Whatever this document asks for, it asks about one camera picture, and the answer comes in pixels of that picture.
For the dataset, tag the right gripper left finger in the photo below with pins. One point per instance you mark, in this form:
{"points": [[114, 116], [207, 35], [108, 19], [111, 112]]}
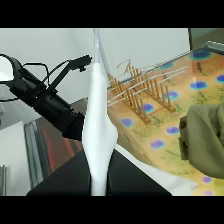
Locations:
{"points": [[66, 180]]}

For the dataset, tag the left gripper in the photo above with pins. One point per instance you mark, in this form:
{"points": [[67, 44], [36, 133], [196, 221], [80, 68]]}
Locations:
{"points": [[60, 113]]}

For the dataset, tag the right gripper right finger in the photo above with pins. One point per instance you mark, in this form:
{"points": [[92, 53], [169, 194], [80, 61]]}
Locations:
{"points": [[133, 178]]}

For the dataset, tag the white long-sleeved shirt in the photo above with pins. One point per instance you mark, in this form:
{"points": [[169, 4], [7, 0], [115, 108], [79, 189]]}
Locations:
{"points": [[99, 133]]}

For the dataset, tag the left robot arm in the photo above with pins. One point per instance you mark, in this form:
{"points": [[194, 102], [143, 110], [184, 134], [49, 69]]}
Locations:
{"points": [[23, 81]]}

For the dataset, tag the olive green garment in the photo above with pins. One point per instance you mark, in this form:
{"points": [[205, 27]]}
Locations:
{"points": [[205, 140]]}

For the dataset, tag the brown wooden peg rack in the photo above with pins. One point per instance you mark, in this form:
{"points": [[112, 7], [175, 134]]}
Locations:
{"points": [[140, 96]]}

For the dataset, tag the silver frame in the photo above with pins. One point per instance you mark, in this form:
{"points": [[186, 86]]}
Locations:
{"points": [[33, 150]]}

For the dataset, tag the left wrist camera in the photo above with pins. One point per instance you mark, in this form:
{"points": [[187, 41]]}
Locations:
{"points": [[75, 63]]}

